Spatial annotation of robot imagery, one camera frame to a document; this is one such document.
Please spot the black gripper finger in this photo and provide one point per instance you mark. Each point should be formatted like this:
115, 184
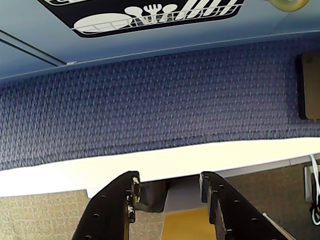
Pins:
232, 215
110, 207

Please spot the yellow flat panel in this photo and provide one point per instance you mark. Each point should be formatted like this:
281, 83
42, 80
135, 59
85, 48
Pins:
185, 225

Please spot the tan fabric panel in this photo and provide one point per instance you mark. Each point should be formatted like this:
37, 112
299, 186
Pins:
37, 217
275, 190

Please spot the grey outlet box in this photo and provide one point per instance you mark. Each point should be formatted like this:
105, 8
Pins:
308, 185

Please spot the tan board with black edge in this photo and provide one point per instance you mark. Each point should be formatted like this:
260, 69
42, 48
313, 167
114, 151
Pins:
311, 87

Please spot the blue toy kitchen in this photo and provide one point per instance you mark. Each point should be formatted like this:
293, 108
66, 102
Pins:
175, 37

